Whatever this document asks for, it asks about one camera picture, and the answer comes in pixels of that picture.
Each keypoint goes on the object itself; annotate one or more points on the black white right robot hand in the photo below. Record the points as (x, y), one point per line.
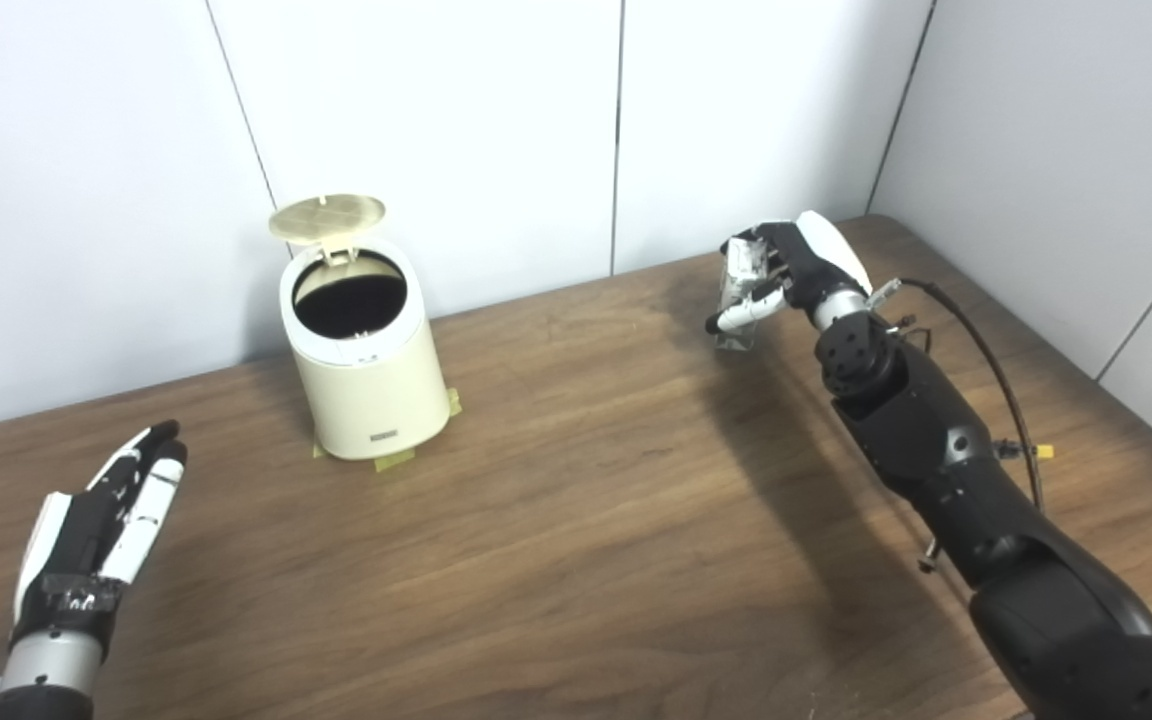
(821, 260)

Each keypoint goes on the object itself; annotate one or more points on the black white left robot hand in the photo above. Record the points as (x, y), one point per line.
(76, 540)

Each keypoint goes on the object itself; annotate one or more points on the white green milk carton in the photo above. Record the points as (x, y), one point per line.
(741, 275)

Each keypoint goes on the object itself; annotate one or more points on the cream-colored cylindrical bin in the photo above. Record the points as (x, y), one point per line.
(366, 395)

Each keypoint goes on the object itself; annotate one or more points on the round cream bin lid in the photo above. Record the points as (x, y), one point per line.
(326, 215)

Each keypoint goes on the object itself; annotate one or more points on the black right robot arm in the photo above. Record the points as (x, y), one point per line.
(946, 450)

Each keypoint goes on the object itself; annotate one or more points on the wide yellow tape piece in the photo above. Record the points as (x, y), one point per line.
(394, 461)

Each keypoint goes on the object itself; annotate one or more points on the narrow yellow tape piece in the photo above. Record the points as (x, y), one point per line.
(454, 402)

